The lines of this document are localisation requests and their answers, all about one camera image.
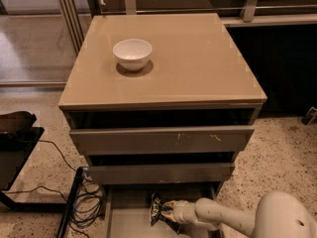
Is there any metal railing frame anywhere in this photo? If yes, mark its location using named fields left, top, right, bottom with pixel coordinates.
left=57, top=0, right=317, bottom=51

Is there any white ceramic bowl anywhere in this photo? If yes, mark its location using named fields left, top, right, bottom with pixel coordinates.
left=113, top=39, right=153, bottom=71

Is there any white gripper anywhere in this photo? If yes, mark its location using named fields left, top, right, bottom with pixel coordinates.
left=161, top=200, right=197, bottom=224

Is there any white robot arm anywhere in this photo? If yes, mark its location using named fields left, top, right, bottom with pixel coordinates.
left=161, top=191, right=317, bottom=238

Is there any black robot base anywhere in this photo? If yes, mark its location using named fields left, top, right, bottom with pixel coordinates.
left=0, top=111, right=83, bottom=238

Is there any blue chip bag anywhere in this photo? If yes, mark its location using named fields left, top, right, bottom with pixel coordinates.
left=150, top=191, right=180, bottom=234

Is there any black coiled cable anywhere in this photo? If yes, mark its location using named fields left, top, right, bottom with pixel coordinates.
left=3, top=139, right=106, bottom=238

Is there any small dark floor object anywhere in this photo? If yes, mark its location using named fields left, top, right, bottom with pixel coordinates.
left=301, top=106, right=317, bottom=125

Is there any open bottom drawer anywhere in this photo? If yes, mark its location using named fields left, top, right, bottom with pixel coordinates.
left=103, top=183, right=224, bottom=238

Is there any tan drawer cabinet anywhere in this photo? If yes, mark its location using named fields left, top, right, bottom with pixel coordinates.
left=57, top=13, right=267, bottom=238

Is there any middle drawer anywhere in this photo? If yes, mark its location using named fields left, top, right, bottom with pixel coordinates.
left=89, top=163, right=235, bottom=184

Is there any top drawer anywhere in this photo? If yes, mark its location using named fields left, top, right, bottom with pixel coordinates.
left=69, top=126, right=254, bottom=156

